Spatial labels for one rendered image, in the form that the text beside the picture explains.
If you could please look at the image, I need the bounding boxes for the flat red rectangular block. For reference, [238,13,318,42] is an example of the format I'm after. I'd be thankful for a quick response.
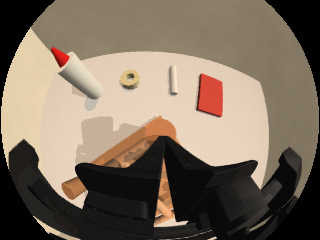
[196,73,223,117]

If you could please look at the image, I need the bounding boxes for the brown wooden stool seat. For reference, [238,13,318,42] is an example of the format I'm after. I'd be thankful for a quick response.
[91,115,173,209]

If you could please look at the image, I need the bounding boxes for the brown wooden stool legs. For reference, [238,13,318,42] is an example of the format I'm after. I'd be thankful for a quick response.
[61,119,176,226]

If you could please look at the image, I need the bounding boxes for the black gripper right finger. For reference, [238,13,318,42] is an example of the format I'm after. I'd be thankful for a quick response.
[164,136,258,222]

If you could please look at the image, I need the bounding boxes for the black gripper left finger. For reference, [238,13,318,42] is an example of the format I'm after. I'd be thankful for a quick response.
[75,135,165,223]

